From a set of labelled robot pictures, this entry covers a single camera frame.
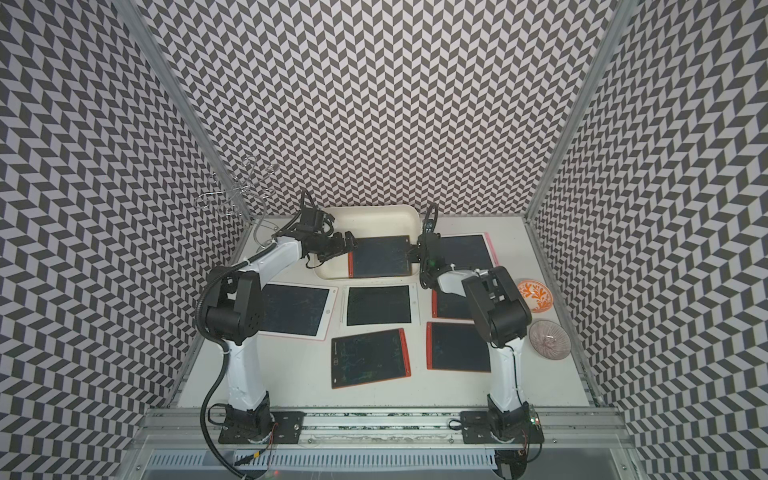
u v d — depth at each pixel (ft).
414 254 3.32
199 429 2.14
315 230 2.63
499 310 1.75
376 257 3.31
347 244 2.92
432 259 2.58
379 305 3.10
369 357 2.79
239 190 2.77
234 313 1.75
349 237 2.97
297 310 3.07
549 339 2.81
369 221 3.43
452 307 3.06
